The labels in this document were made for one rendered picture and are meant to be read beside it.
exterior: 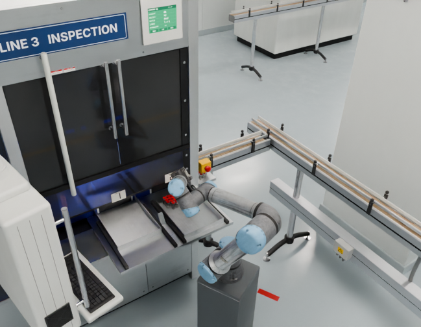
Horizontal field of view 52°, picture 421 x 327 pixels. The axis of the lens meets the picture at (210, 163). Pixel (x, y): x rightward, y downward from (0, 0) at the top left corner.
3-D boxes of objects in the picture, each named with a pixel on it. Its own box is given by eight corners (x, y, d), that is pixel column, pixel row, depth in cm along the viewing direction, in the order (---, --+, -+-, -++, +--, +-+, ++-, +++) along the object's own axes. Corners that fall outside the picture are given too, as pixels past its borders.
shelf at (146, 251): (87, 220, 250) (86, 218, 249) (190, 181, 282) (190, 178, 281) (120, 275, 218) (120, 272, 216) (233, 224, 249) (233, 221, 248)
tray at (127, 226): (95, 215, 251) (93, 210, 249) (135, 199, 263) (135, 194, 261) (118, 251, 228) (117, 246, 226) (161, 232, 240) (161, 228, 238)
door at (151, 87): (120, 165, 236) (107, 62, 202) (188, 142, 255) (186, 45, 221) (120, 165, 235) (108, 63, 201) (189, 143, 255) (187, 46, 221)
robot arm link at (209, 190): (291, 204, 184) (205, 174, 213) (277, 218, 177) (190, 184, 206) (292, 226, 190) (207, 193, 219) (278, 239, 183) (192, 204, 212)
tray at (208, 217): (156, 205, 259) (156, 200, 257) (192, 191, 271) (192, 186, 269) (184, 239, 236) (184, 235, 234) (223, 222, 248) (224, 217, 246)
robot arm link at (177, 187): (172, 201, 197) (163, 185, 196) (176, 196, 207) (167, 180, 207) (187, 193, 196) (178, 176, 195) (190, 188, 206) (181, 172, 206)
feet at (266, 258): (260, 257, 343) (261, 245, 335) (306, 233, 366) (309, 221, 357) (266, 264, 337) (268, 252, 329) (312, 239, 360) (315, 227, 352)
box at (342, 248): (332, 249, 289) (335, 240, 284) (337, 246, 292) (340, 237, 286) (346, 261, 281) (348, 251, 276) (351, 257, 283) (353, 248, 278)
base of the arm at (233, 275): (248, 268, 232) (249, 255, 226) (235, 288, 221) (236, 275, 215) (223, 257, 238) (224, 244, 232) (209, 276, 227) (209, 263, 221)
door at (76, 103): (32, 194, 214) (1, 85, 180) (120, 165, 235) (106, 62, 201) (33, 194, 214) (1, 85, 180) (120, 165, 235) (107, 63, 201)
